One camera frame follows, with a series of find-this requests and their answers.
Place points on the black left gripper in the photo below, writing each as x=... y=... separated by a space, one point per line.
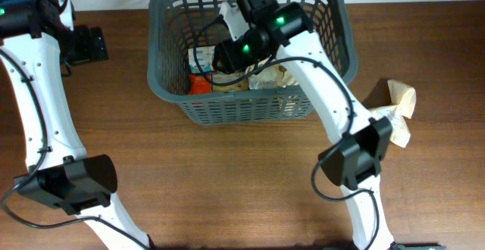
x=92 y=48

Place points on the tissue pack multipack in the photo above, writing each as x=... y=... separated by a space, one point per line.
x=204 y=55

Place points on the brown paper bag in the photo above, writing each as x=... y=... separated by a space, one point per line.
x=271 y=78

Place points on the cream paper bag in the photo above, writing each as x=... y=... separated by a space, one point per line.
x=403 y=101

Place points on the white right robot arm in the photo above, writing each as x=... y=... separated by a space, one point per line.
x=265 y=33

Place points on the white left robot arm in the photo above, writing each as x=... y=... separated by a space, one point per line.
x=39 y=43

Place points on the grey plastic basket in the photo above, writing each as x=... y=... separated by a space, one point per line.
x=173 y=25

